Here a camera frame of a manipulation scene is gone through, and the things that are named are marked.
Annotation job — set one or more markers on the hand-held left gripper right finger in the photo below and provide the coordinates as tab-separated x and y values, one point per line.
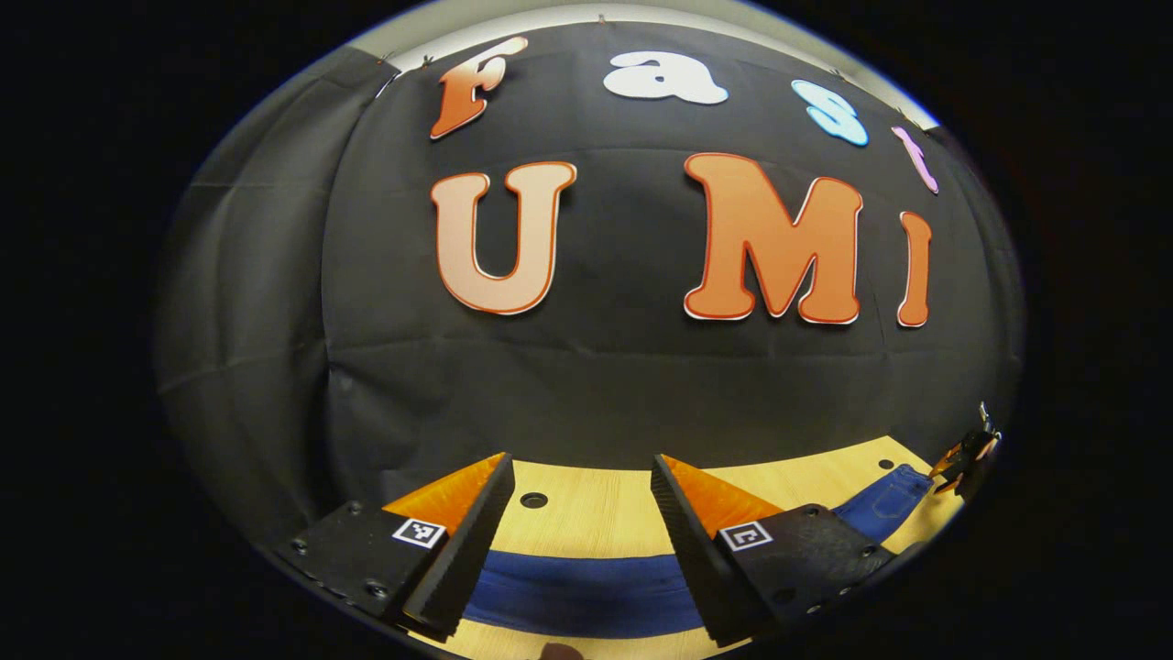
706	568

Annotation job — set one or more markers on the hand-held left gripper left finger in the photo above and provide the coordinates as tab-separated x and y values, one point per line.
467	550

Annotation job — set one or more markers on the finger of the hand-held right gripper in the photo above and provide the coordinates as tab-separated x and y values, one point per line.
949	463
986	449

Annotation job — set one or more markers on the blue denim jeans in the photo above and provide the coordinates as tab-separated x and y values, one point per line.
586	596

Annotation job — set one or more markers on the black backdrop cloth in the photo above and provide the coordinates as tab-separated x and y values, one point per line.
623	385

